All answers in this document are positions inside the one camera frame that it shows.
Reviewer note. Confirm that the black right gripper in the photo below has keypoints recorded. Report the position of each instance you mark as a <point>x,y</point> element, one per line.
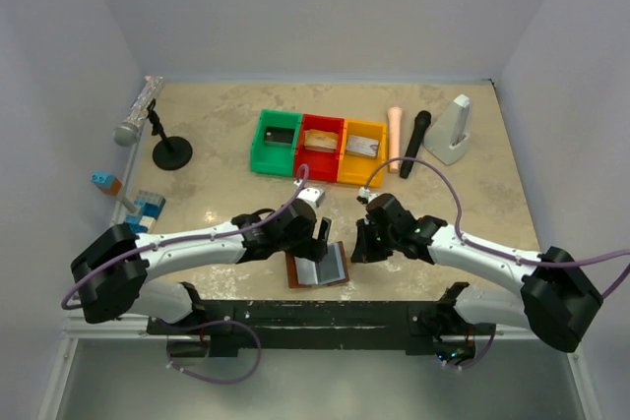
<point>363,253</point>

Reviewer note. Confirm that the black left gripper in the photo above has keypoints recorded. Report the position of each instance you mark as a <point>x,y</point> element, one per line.
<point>314,249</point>

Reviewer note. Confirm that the brown leather card holder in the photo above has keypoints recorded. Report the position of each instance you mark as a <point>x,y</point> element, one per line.
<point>332,270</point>

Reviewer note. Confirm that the silver VIP card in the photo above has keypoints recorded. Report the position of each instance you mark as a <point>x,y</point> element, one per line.
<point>356,141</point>

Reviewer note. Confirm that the gold VIP card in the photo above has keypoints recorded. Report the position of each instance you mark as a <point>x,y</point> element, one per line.
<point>318,138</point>

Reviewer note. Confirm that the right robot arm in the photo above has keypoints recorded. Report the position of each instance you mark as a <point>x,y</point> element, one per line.
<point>542,292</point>

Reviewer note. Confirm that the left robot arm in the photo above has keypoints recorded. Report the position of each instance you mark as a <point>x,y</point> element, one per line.
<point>119,272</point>

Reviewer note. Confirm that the silver card in yellow bin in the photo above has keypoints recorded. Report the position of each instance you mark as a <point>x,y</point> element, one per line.
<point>368,152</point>

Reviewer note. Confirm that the black card in green bin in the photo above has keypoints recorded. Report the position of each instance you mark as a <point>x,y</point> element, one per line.
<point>278,137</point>

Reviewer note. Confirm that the yellow plastic bin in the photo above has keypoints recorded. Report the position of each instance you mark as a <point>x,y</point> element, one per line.
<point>355,169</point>

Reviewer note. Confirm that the red plastic bin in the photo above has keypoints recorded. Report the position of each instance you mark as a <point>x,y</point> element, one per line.
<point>323,165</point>

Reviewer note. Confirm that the green plastic bin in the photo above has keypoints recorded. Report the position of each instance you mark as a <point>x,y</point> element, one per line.
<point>274,160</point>

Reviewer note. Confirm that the grey wedge stand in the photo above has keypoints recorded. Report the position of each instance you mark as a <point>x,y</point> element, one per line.
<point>448,138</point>

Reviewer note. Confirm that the black microphone stand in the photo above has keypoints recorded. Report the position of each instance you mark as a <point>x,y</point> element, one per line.
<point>170,153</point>

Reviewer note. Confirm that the blue toy brick stack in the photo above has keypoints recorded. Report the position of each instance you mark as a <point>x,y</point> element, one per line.
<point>143,212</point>

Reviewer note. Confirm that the blue orange toy brick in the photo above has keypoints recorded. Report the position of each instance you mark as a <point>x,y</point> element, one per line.
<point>107,183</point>

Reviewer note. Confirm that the silver glitter microphone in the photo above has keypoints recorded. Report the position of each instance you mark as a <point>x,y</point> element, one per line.
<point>128,132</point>

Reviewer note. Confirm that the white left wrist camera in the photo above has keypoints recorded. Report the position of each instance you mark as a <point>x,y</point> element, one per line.
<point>313,196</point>

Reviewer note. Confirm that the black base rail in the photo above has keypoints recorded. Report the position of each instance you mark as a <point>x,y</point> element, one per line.
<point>228,326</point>

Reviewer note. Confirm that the pink cylindrical handle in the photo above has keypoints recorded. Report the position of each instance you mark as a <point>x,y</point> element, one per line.
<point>394,116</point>

